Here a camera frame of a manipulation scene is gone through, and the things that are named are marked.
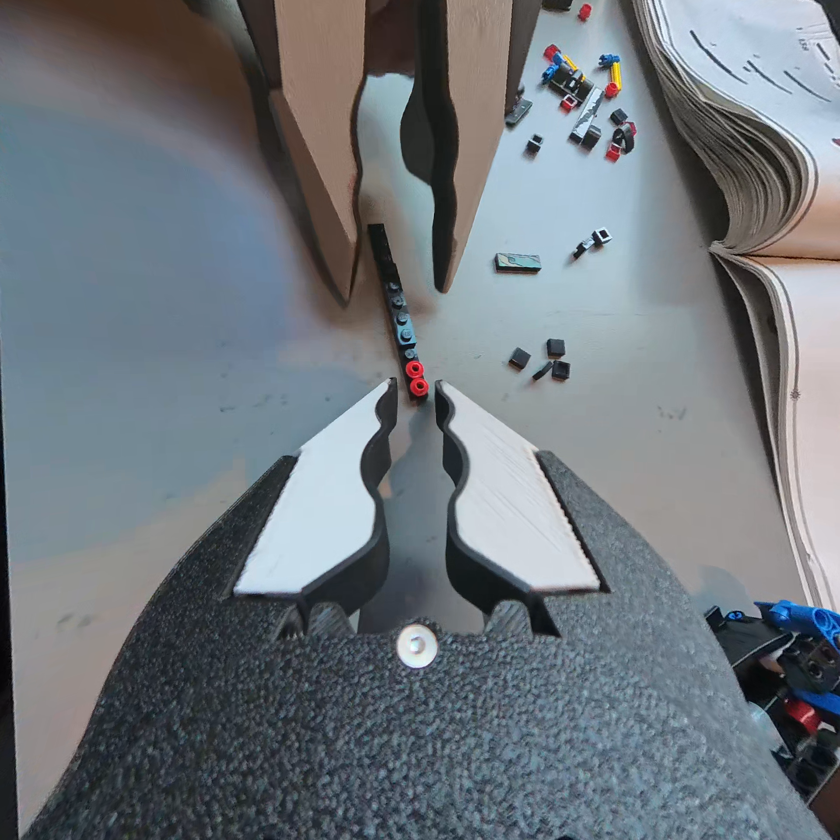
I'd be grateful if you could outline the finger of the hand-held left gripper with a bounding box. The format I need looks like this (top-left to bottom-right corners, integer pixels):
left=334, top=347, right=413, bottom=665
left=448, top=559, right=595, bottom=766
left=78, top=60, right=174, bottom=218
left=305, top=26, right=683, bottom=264
left=268, top=0, right=368, bottom=308
left=399, top=0, right=514, bottom=295

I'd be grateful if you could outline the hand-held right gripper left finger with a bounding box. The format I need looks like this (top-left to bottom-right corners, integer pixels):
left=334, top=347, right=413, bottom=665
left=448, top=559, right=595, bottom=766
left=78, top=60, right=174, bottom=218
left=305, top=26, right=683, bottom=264
left=233, top=377, right=399, bottom=634

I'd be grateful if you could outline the long black studded toy plate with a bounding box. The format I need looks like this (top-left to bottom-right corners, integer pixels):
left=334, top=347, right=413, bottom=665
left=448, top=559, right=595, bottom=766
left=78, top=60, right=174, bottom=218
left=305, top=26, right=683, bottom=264
left=367, top=223, right=431, bottom=403

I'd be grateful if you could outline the grey desk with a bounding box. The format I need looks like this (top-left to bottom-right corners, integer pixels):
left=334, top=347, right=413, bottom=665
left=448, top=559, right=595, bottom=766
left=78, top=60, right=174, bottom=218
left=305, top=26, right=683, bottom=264
left=0, top=0, right=840, bottom=840

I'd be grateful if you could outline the open instruction booklet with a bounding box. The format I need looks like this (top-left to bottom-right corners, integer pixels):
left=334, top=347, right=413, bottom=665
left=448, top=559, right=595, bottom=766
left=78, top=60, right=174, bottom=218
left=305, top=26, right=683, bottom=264
left=633, top=0, right=840, bottom=611

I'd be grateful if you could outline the cluster of small toy bricks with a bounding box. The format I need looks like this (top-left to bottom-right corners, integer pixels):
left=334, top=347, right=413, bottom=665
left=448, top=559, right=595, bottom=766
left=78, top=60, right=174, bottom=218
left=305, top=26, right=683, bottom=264
left=541, top=42, right=639, bottom=163

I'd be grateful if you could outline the partly built toy car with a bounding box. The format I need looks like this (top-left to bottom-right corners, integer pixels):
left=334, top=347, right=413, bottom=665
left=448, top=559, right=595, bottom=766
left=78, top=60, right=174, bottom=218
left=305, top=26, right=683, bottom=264
left=703, top=598, right=840, bottom=805

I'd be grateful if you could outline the long black smooth toy tile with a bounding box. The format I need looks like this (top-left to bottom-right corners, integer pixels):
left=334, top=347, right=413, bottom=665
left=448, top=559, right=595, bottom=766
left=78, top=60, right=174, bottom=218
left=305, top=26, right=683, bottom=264
left=570, top=87, right=606, bottom=142

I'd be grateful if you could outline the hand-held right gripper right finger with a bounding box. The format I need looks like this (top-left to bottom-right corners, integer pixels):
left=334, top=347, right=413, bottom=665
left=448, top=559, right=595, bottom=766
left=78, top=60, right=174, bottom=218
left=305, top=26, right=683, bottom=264
left=434, top=379, right=601, bottom=637

